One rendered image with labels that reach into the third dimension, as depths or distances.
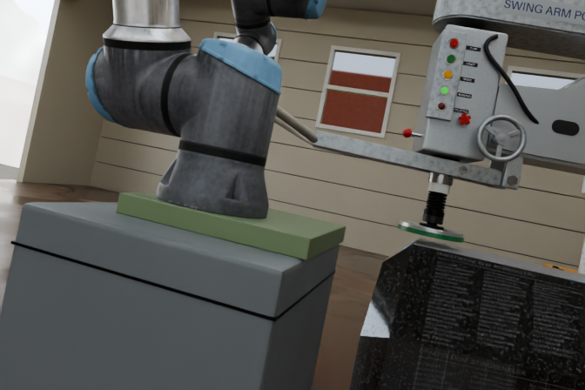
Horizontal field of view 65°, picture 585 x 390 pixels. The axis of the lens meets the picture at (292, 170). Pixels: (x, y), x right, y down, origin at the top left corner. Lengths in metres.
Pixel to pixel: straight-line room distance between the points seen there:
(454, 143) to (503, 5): 0.47
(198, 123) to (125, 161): 8.77
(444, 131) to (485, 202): 6.25
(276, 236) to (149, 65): 0.36
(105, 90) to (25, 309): 0.37
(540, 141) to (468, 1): 0.50
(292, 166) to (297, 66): 1.77
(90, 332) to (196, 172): 0.26
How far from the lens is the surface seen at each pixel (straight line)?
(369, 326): 1.42
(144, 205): 0.75
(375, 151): 1.58
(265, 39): 1.20
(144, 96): 0.82
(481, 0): 1.70
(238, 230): 0.68
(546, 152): 1.67
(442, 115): 1.56
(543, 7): 1.75
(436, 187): 1.63
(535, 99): 1.68
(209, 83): 0.75
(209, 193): 0.71
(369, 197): 7.77
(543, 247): 7.96
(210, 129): 0.74
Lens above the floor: 0.96
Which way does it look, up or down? 1 degrees up
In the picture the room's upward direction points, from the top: 11 degrees clockwise
